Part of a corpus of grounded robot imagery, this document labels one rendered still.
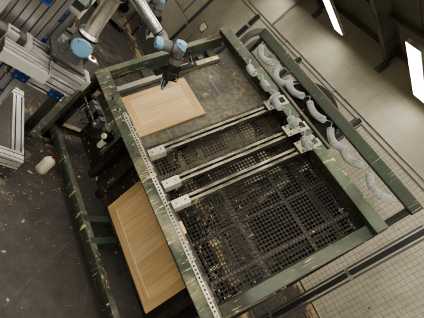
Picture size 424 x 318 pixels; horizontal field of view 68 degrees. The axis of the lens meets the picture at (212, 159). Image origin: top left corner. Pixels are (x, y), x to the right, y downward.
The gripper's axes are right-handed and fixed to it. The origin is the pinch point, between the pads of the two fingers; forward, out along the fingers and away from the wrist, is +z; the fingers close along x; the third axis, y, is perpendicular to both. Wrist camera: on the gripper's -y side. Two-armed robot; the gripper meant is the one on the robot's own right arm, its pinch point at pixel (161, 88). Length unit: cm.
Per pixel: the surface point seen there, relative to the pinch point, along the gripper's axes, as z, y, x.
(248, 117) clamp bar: 5, 72, -13
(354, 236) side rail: 9, 106, -121
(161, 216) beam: 54, 0, -67
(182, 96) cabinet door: 23, 35, 29
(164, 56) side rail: 16, 30, 79
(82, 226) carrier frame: 112, -36, -34
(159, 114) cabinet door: 35.2, 15.6, 17.5
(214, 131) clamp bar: 19, 46, -17
